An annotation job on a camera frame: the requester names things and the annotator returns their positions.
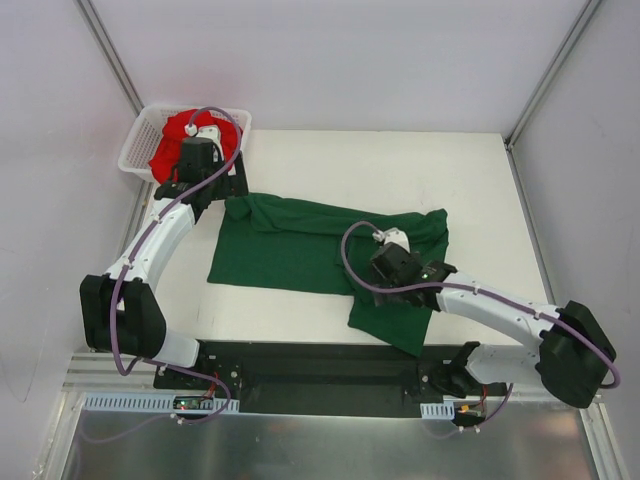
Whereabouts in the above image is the right aluminium corner post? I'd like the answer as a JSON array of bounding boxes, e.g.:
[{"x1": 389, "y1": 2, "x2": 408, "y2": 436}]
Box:
[{"x1": 504, "y1": 0, "x2": 604, "y2": 152}]

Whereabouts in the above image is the red t shirt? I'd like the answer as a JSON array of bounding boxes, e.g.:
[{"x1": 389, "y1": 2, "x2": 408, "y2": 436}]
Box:
[{"x1": 149, "y1": 109, "x2": 238, "y2": 184}]

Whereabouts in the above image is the right slotted cable duct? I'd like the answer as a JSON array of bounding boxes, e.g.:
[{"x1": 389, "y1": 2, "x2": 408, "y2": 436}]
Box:
[{"x1": 420, "y1": 401, "x2": 456, "y2": 421}]

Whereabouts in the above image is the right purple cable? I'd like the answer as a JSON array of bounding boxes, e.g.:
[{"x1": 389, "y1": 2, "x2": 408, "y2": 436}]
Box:
[{"x1": 340, "y1": 220, "x2": 621, "y2": 436}]

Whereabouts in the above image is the left aluminium corner post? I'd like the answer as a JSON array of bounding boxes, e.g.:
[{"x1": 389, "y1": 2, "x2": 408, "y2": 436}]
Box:
[{"x1": 74, "y1": 0, "x2": 144, "y2": 115}]

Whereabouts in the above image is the purple cable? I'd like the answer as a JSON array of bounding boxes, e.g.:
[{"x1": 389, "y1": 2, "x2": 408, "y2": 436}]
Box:
[
  {"x1": 340, "y1": 220, "x2": 621, "y2": 436},
  {"x1": 109, "y1": 105, "x2": 244, "y2": 426}
]

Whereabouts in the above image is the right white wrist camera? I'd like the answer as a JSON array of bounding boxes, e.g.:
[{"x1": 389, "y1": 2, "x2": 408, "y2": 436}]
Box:
[{"x1": 372, "y1": 228, "x2": 411, "y2": 253}]

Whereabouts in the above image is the white plastic basket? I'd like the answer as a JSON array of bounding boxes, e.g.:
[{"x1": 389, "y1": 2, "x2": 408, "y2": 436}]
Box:
[{"x1": 118, "y1": 104, "x2": 252, "y2": 183}]

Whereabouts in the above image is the aluminium corner post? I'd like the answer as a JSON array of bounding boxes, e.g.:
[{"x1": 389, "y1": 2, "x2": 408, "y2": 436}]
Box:
[
  {"x1": 504, "y1": 0, "x2": 604, "y2": 152},
  {"x1": 74, "y1": 0, "x2": 144, "y2": 115}
]

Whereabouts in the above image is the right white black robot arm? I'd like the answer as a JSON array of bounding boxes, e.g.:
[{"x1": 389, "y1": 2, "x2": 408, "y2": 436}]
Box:
[{"x1": 371, "y1": 243, "x2": 620, "y2": 408}]

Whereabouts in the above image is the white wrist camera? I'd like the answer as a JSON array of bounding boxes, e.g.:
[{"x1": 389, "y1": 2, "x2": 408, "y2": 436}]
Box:
[
  {"x1": 185, "y1": 125, "x2": 222, "y2": 150},
  {"x1": 372, "y1": 228, "x2": 411, "y2": 253}
]

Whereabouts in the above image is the green t shirt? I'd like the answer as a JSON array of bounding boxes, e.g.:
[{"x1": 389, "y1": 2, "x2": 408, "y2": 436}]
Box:
[{"x1": 207, "y1": 193, "x2": 449, "y2": 356}]

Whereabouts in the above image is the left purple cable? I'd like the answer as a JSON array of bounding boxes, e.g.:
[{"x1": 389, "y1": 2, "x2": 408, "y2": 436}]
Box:
[{"x1": 109, "y1": 105, "x2": 244, "y2": 426}]

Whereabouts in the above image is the left slotted cable duct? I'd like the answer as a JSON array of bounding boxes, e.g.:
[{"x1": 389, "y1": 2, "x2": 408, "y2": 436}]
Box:
[{"x1": 84, "y1": 393, "x2": 240, "y2": 415}]

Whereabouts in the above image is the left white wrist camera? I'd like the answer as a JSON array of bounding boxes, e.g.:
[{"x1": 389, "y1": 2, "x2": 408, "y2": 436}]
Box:
[{"x1": 185, "y1": 125, "x2": 222, "y2": 150}]

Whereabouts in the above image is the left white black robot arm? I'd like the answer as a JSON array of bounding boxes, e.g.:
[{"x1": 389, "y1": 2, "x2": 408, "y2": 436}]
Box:
[{"x1": 79, "y1": 137, "x2": 248, "y2": 389}]

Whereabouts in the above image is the slotted cable duct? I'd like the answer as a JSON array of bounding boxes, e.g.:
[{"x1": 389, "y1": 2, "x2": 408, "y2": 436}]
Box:
[
  {"x1": 420, "y1": 401, "x2": 456, "y2": 421},
  {"x1": 84, "y1": 393, "x2": 240, "y2": 415}
]

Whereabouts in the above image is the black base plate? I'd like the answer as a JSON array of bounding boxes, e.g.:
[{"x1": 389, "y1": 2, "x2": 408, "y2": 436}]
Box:
[{"x1": 152, "y1": 339, "x2": 506, "y2": 415}]

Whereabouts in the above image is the aluminium rail frame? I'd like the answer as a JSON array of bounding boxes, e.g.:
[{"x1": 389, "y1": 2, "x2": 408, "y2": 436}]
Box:
[{"x1": 62, "y1": 352, "x2": 606, "y2": 401}]

